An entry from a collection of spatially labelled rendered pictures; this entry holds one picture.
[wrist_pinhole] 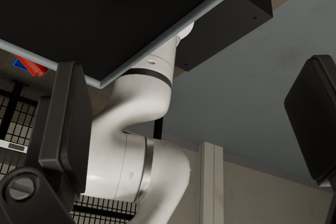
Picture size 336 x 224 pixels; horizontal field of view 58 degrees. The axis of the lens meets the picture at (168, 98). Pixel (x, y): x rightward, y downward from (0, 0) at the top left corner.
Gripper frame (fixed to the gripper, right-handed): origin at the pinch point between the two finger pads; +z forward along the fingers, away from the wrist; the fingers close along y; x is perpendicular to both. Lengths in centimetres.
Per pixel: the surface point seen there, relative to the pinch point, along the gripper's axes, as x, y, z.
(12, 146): -82, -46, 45
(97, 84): -13.4, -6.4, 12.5
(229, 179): -355, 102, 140
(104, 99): -99, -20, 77
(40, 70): -13.2, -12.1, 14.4
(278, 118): -233, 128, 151
